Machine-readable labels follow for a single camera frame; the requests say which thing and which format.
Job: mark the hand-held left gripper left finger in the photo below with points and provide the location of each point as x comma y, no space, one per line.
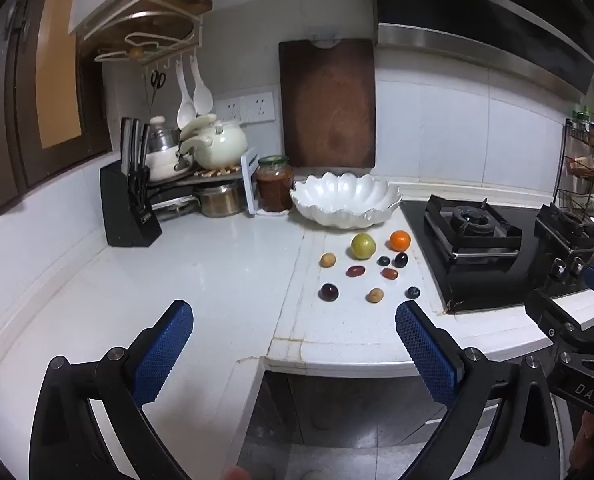
164,355

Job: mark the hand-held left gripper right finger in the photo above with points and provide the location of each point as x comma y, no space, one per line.
427,355

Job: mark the small yellow longan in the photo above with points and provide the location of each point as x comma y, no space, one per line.
375,295
328,260

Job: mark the red grape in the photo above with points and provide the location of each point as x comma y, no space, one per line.
356,271
390,274

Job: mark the dark purple grape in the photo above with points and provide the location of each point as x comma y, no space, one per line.
329,292
401,260

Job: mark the orange tangerine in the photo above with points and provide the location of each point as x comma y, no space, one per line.
399,241

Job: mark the green apple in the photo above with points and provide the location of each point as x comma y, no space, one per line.
363,246

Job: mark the white scalloped ceramic bowl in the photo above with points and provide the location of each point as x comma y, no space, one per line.
347,210

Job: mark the person's right hand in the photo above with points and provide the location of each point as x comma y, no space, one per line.
587,435

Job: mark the black gas stove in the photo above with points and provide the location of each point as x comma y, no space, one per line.
477,265

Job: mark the steel pan with lid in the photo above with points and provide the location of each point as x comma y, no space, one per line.
174,206

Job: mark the black knife block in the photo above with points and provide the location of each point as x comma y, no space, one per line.
127,210

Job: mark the small steel pot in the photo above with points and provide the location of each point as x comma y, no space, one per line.
219,201

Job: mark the white pot shelf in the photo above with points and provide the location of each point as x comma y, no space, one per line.
249,185

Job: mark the wooden trivet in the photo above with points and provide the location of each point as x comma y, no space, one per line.
217,171

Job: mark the steel pot white knob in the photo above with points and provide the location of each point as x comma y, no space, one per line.
162,152

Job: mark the glass jar green lid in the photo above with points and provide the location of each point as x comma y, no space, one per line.
275,185

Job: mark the cream ceramic pot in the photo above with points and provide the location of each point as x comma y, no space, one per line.
217,150

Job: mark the white plastic spoon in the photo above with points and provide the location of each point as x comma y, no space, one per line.
202,95
184,110

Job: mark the dark wooden cutting board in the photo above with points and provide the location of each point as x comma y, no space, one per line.
327,110

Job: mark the black kitchen scissors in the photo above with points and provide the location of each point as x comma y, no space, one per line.
157,82

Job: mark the black steel range hood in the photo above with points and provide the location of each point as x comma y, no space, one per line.
477,15

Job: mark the brown framed window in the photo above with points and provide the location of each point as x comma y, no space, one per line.
62,60

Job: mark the white wall outlet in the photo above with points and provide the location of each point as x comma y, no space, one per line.
260,107
229,110

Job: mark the white hanging wall rack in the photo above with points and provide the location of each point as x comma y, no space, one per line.
142,25

